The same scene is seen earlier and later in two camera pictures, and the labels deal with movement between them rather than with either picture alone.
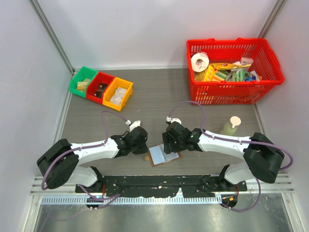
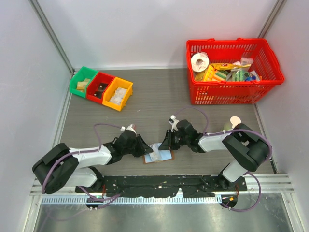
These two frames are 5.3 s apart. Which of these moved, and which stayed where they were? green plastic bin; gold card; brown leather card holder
Moved: brown leather card holder
Stayed: green plastic bin; gold card
